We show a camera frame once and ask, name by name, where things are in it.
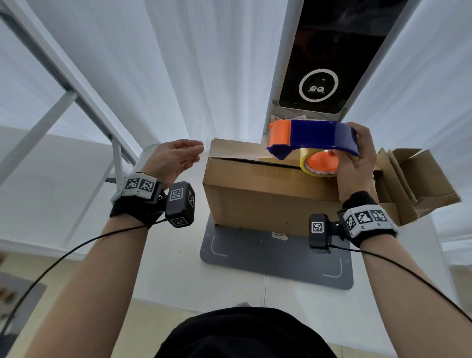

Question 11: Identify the person's right hand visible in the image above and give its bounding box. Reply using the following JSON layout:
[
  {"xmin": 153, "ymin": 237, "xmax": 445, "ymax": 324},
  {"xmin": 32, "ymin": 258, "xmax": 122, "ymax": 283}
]
[{"xmin": 331, "ymin": 121, "xmax": 377, "ymax": 204}]

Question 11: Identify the person's left hand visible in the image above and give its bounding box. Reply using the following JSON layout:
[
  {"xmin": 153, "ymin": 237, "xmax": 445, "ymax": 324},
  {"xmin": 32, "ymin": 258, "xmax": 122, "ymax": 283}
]
[{"xmin": 142, "ymin": 139, "xmax": 205, "ymax": 189}]

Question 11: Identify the blue orange tape dispenser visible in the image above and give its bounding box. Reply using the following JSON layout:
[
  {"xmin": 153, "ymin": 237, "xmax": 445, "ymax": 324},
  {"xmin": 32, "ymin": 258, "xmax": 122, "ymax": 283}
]
[
  {"xmin": 299, "ymin": 147, "xmax": 340, "ymax": 178},
  {"xmin": 266, "ymin": 119, "xmax": 360, "ymax": 161}
]

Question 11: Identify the red print cardboard box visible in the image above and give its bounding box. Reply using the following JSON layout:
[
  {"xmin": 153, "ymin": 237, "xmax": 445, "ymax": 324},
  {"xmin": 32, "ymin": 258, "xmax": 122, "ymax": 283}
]
[{"xmin": 390, "ymin": 147, "xmax": 462, "ymax": 218}]

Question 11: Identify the large cardboard box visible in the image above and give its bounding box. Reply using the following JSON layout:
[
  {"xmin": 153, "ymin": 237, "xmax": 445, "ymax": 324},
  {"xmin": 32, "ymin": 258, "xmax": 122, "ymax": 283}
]
[{"xmin": 203, "ymin": 138, "xmax": 381, "ymax": 238}]

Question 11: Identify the person's right forearm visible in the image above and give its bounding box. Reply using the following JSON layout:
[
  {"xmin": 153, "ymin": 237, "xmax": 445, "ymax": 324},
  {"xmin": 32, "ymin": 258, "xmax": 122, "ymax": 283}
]
[{"xmin": 361, "ymin": 234, "xmax": 472, "ymax": 358}]

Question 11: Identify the person's left forearm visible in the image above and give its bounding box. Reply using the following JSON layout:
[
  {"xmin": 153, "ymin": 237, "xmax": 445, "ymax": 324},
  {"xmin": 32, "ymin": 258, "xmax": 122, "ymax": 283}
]
[{"xmin": 24, "ymin": 213, "xmax": 150, "ymax": 358}]

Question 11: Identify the grey scanning mat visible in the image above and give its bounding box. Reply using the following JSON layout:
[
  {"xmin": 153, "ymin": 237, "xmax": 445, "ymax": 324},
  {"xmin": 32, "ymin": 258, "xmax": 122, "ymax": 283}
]
[{"xmin": 200, "ymin": 0, "xmax": 423, "ymax": 290}]

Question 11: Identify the black shirt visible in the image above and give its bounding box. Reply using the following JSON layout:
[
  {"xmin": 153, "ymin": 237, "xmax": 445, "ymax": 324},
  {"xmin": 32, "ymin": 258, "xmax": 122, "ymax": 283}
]
[{"xmin": 154, "ymin": 307, "xmax": 338, "ymax": 358}]

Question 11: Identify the grey printed floor mat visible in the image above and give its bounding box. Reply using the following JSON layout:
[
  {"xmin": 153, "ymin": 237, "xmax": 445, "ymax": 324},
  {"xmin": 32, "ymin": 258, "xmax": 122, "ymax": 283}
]
[{"xmin": 0, "ymin": 272, "xmax": 48, "ymax": 355}]

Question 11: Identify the black tracker cable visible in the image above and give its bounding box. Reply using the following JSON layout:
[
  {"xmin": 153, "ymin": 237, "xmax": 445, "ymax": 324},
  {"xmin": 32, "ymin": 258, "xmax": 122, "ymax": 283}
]
[
  {"xmin": 0, "ymin": 219, "xmax": 167, "ymax": 336},
  {"xmin": 329, "ymin": 245, "xmax": 472, "ymax": 324}
]

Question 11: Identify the white metal frame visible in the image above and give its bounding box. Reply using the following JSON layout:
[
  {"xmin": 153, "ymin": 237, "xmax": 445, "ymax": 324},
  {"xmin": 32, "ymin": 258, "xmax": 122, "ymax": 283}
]
[{"xmin": 0, "ymin": 0, "xmax": 140, "ymax": 248}]

